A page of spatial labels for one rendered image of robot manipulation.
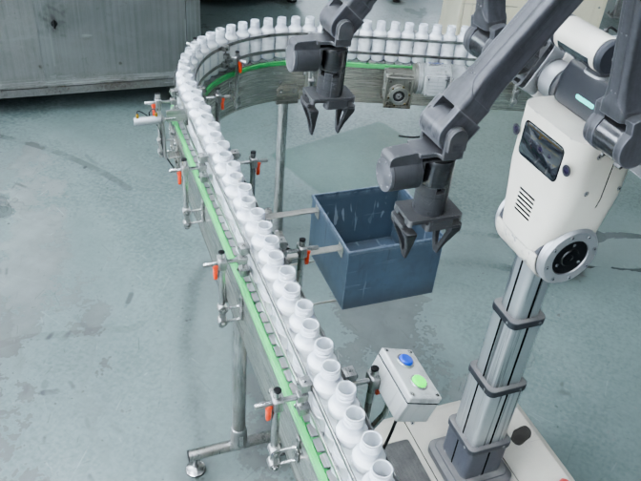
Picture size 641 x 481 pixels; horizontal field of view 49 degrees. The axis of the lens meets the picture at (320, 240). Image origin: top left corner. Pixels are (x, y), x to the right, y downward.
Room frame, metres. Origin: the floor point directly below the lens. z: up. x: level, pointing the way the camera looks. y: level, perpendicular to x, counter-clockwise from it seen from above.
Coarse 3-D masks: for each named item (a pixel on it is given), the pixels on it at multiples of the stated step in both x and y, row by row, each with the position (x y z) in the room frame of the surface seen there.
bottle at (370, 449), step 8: (368, 432) 0.78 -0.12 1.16; (376, 432) 0.78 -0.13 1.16; (368, 440) 0.78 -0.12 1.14; (376, 440) 0.78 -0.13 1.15; (360, 448) 0.76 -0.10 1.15; (368, 448) 0.75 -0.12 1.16; (376, 448) 0.75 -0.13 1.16; (352, 456) 0.76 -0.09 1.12; (360, 456) 0.76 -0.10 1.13; (368, 456) 0.75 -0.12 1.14; (376, 456) 0.75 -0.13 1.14; (384, 456) 0.77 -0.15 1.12; (352, 464) 0.76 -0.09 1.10; (360, 464) 0.75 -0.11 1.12; (368, 464) 0.74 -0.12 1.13; (360, 472) 0.74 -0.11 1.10; (360, 480) 0.74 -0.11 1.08
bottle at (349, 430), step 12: (348, 408) 0.83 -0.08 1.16; (360, 408) 0.83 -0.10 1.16; (348, 420) 0.81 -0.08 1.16; (360, 420) 0.81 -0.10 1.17; (336, 432) 0.81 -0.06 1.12; (348, 432) 0.80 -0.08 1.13; (360, 432) 0.80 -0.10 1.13; (348, 444) 0.79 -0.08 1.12; (336, 456) 0.80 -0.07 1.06; (348, 456) 0.79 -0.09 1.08
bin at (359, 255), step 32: (352, 192) 1.91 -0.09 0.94; (384, 192) 1.95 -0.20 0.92; (320, 224) 1.78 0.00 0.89; (352, 224) 1.91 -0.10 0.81; (384, 224) 1.96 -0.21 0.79; (288, 256) 1.55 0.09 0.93; (320, 256) 1.75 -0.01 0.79; (352, 256) 1.58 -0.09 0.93; (384, 256) 1.62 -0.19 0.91; (416, 256) 1.66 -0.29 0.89; (352, 288) 1.58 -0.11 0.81; (384, 288) 1.63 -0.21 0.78; (416, 288) 1.67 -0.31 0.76
